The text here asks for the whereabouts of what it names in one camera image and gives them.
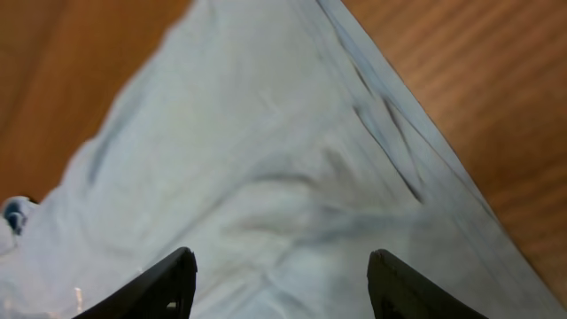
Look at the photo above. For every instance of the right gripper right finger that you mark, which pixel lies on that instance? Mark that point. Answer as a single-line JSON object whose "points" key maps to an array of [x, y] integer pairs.
{"points": [[398, 291]]}

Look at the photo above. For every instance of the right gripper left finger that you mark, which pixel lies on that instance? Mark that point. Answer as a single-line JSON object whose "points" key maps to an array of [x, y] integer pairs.
{"points": [[166, 290]]}

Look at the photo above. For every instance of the light blue printed t-shirt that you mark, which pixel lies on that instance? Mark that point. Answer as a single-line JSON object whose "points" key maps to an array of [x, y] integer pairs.
{"points": [[273, 140]]}

